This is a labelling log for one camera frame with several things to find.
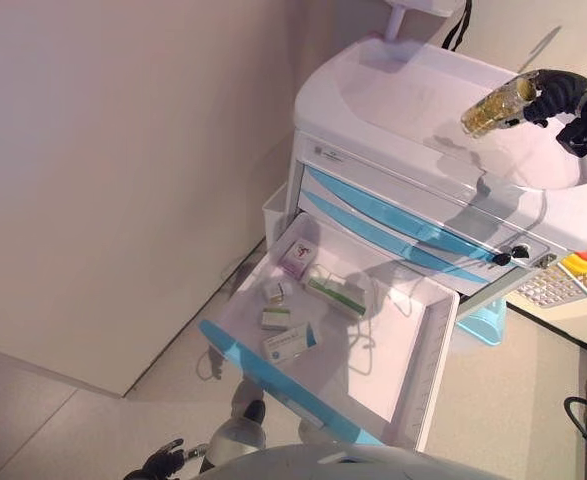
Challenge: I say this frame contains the grey robot torso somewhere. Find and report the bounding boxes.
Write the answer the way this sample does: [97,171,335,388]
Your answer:
[187,442,514,480]

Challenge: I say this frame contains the white drawer with blue front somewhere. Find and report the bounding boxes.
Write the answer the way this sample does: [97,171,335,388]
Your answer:
[197,212,462,454]

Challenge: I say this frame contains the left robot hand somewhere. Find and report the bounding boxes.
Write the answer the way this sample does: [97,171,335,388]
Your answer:
[122,438,209,480]

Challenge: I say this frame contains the black strap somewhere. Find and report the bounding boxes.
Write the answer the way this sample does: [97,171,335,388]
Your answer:
[441,0,474,51]

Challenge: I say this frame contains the white cart post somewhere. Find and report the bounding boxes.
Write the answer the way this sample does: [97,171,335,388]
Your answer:
[381,2,410,41]

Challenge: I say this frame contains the black cart keys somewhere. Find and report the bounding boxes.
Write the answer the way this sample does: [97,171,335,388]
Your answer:
[492,244,532,266]

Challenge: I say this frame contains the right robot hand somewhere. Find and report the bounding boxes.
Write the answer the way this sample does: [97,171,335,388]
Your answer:
[522,69,587,127]

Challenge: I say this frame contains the blue white medicine box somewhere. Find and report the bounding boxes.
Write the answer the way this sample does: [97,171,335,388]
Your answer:
[261,322,322,364]

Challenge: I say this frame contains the white side bin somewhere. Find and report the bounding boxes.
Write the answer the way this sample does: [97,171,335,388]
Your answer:
[261,182,289,246]

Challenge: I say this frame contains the white mesh basket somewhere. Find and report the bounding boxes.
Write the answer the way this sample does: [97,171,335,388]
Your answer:
[515,262,587,309]

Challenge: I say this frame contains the left robot leg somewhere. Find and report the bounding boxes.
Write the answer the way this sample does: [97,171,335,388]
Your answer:
[200,379,269,474]

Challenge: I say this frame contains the white plastic shelf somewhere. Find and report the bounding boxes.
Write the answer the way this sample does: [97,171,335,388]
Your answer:
[387,0,467,16]

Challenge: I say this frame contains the clear bottle of yellow pills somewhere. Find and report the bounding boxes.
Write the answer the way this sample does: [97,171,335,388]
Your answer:
[460,73,542,137]

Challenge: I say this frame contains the light blue waste bin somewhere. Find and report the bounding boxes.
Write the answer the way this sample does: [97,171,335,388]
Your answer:
[457,302,507,349]

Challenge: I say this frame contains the long green white medicine box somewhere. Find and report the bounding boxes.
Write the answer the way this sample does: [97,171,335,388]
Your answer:
[305,274,367,319]

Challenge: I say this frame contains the white medical cart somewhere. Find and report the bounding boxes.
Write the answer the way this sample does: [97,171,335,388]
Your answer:
[261,38,587,311]

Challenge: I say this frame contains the small green white medicine box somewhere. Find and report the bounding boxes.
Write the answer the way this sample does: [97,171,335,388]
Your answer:
[260,307,294,331]

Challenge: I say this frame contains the yellow sharps container red lid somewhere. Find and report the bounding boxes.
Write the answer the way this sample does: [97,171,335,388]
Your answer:
[565,244,587,274]

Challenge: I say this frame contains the white drawer with blue swoosh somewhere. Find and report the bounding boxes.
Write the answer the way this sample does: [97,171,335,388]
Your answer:
[300,189,492,284]
[302,164,519,261]

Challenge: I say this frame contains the pink white medicine box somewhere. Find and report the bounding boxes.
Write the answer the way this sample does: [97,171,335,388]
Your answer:
[278,238,319,279]

